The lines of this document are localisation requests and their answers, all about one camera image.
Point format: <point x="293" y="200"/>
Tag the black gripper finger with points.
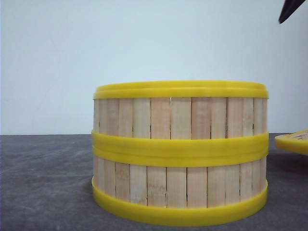
<point x="289" y="7"/>

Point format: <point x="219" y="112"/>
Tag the yellow rimmed steamer lid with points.
<point x="295" y="142"/>

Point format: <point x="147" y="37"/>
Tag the bamboo steamer basket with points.
<point x="185" y="123"/>
<point x="180" y="196"/>

